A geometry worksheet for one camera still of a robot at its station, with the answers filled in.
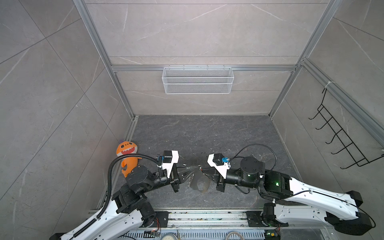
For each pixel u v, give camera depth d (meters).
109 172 0.41
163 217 0.73
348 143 0.64
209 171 0.51
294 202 0.45
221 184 0.47
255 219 0.75
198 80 1.01
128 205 0.45
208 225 0.73
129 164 0.89
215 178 0.49
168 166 0.46
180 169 0.50
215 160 0.45
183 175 0.49
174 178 0.47
